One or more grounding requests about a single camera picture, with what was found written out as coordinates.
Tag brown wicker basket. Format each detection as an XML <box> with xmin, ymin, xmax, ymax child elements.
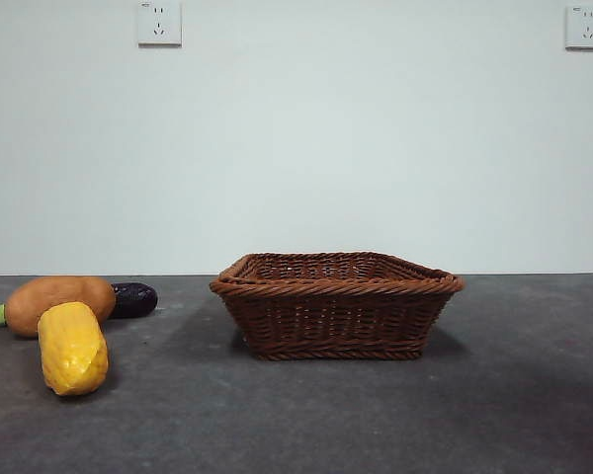
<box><xmin>209</xmin><ymin>251</ymin><xmax>466</xmax><ymax>361</ymax></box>

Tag purple eggplant with green stem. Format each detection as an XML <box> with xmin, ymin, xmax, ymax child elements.
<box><xmin>0</xmin><ymin>281</ymin><xmax>158</xmax><ymax>330</ymax></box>

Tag brown potato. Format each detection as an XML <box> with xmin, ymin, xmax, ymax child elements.
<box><xmin>4</xmin><ymin>276</ymin><xmax>118</xmax><ymax>340</ymax></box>

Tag yellow corn cob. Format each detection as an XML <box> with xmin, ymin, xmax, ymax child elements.
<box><xmin>37</xmin><ymin>301</ymin><xmax>110</xmax><ymax>397</ymax></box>

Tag white wall power socket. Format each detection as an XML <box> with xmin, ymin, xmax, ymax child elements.
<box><xmin>565</xmin><ymin>5</ymin><xmax>593</xmax><ymax>50</ymax></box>
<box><xmin>137</xmin><ymin>0</ymin><xmax>183</xmax><ymax>48</ymax></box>

